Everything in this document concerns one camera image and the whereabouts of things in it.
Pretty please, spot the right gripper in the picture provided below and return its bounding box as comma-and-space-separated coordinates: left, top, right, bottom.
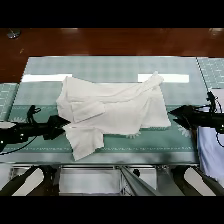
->
176, 104, 202, 130

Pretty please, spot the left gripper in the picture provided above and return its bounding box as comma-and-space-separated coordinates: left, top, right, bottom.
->
42, 114, 64, 141

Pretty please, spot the light blue garment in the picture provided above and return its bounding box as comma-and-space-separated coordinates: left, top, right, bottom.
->
196, 125, 224, 188

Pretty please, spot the white shirt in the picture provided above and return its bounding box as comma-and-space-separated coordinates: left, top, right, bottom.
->
55, 71, 172, 162

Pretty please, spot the silver round stand foot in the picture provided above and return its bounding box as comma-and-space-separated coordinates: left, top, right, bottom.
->
6, 28, 22, 40

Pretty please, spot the black cable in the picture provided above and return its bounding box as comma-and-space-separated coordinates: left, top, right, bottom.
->
214, 130, 224, 148
0, 134, 39, 156

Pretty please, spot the silver frame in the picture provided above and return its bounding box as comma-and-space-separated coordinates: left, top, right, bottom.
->
0, 162, 224, 197

